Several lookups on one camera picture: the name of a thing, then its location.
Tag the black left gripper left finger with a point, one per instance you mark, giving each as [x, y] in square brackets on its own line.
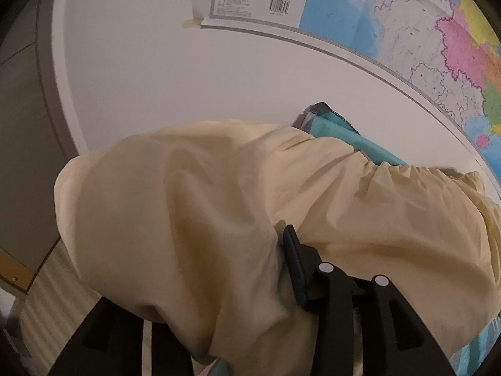
[113, 341]

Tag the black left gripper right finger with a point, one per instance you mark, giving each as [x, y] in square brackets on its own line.
[395, 341]

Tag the cream yellow coat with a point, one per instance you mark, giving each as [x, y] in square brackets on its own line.
[182, 226]

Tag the grey wooden door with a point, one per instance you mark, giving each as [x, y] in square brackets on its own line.
[35, 145]

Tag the colourful wall map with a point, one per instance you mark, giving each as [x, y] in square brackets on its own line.
[444, 49]

